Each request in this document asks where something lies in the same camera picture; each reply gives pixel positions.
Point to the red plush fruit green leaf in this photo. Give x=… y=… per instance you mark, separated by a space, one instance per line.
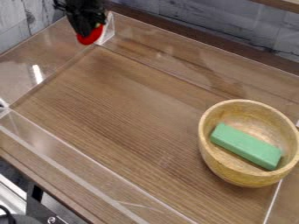
x=92 y=37

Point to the black metal table frame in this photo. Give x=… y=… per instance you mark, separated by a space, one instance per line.
x=36 y=209

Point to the green rectangular block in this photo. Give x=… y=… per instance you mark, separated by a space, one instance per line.
x=256 y=151

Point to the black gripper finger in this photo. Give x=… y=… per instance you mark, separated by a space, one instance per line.
x=82 y=23
x=99 y=19

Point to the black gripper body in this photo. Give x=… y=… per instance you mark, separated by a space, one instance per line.
x=80 y=7

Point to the clear acrylic tray wall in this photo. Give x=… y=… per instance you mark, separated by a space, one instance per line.
x=104 y=157

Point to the wooden bowl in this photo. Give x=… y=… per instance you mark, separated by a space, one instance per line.
x=264 y=123

